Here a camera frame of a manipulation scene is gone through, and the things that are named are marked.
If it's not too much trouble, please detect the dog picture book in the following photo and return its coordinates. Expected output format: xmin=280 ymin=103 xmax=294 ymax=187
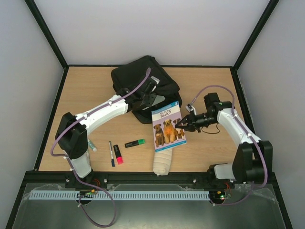
xmin=151 ymin=101 xmax=186 ymax=152

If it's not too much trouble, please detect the black student backpack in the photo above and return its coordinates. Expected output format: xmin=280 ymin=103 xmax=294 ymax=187
xmin=111 ymin=55 xmax=182 ymax=124

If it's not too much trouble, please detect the beige ribbed pencil case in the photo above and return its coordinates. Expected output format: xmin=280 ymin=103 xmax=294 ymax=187
xmin=152 ymin=148 xmax=173 ymax=176

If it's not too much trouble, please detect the pale green book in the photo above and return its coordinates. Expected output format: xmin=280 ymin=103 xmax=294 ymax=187
xmin=152 ymin=95 xmax=165 ymax=106

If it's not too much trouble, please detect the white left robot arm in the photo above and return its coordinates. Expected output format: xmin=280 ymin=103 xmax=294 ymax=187
xmin=51 ymin=76 xmax=160 ymax=178

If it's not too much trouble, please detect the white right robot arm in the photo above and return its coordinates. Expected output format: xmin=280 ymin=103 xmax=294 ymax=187
xmin=175 ymin=93 xmax=273 ymax=187

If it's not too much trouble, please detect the green black highlighter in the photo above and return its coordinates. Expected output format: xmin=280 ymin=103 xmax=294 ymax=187
xmin=124 ymin=139 xmax=145 ymax=148

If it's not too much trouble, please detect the blue white marker pen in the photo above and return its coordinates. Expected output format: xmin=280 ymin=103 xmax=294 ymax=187
xmin=109 ymin=141 xmax=115 ymax=167

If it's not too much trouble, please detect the pink black highlighter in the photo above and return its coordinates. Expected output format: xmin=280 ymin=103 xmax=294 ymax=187
xmin=113 ymin=145 xmax=123 ymax=165

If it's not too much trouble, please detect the white green glue stick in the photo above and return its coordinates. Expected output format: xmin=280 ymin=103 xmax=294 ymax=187
xmin=88 ymin=140 xmax=97 ymax=152

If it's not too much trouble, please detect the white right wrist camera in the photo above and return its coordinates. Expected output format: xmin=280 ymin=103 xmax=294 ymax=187
xmin=185 ymin=104 xmax=197 ymax=115

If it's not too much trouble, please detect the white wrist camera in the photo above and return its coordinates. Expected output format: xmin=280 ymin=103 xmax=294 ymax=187
xmin=151 ymin=76 xmax=160 ymax=84
xmin=185 ymin=104 xmax=197 ymax=115

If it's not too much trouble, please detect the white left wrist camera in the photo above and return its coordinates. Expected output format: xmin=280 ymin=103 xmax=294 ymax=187
xmin=151 ymin=76 xmax=160 ymax=84

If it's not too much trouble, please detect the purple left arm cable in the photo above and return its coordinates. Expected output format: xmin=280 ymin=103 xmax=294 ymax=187
xmin=51 ymin=67 xmax=152 ymax=227

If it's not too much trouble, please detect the light blue cable duct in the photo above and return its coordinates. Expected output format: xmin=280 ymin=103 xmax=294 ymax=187
xmin=29 ymin=190 xmax=210 ymax=201

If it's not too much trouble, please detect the black enclosure frame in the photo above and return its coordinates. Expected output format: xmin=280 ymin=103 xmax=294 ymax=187
xmin=4 ymin=0 xmax=305 ymax=229

